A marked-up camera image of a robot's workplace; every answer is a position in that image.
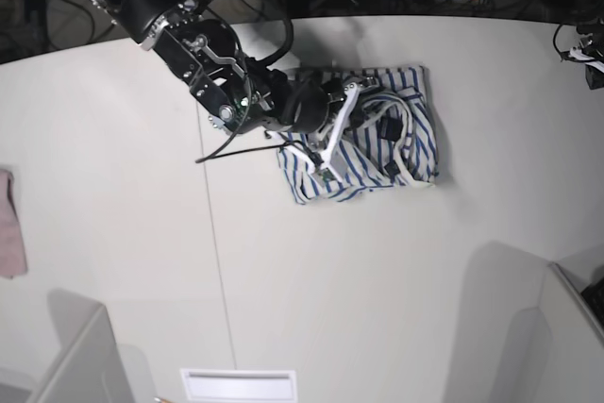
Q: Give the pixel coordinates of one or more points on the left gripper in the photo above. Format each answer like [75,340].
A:
[594,76]

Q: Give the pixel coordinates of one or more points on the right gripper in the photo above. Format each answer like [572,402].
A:
[299,104]

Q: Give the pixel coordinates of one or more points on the blue white striped T-shirt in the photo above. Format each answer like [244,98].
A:
[392,145]

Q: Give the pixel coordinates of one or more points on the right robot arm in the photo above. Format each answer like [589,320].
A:
[239,92]

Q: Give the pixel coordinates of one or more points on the black keyboard corner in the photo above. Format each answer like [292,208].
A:
[593,296]

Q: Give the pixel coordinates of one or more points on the white tray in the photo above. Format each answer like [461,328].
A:
[239,385]

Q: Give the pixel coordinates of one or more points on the pink cloth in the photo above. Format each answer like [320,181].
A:
[13,260]

